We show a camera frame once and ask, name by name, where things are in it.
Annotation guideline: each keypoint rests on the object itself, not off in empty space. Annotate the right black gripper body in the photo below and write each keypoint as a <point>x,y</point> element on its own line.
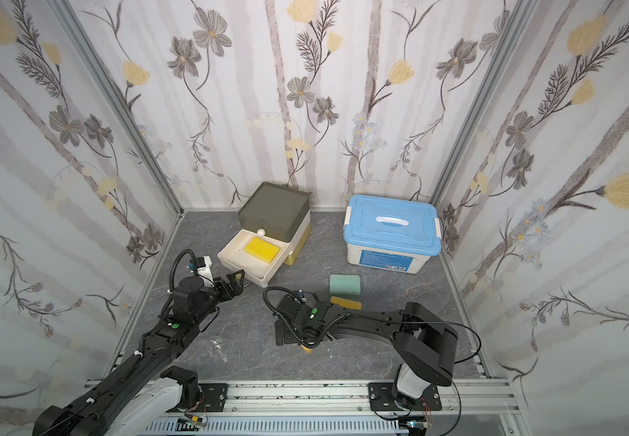
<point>284,331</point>

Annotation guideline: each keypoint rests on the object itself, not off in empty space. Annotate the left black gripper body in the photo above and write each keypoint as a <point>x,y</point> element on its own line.
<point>229,285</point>

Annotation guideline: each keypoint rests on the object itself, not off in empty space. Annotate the white drawer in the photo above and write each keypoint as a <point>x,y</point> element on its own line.
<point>257,270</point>

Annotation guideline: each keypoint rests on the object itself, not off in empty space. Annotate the bright yellow thin sponge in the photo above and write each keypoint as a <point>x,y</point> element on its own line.
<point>262,250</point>

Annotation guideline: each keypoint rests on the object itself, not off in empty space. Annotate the green sponge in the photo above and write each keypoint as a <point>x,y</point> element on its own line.
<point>345,285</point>

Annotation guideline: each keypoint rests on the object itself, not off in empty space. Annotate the olive three-drawer cabinet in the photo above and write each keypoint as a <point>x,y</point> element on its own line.
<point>279,210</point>

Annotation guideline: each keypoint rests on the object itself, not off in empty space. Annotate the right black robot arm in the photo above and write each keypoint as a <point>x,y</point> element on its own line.
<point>426,344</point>

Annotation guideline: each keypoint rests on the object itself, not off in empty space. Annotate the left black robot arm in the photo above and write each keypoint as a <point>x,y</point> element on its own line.
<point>148,384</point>

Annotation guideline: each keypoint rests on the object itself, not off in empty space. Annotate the blue lidded storage box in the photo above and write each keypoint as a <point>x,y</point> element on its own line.
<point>391,234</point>

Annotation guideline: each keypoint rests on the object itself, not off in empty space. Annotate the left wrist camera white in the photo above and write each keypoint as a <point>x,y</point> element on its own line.
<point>204,270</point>

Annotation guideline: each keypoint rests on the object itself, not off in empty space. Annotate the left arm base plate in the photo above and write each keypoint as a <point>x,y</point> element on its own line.
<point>206,397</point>

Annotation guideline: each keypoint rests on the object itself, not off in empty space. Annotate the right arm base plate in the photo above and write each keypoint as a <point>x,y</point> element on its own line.
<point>384,397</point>

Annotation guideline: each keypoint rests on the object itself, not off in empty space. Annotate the white slotted cable duct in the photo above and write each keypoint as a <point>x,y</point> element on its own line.
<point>340,425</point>

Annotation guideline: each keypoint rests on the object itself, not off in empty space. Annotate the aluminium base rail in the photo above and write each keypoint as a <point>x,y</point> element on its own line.
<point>470,407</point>

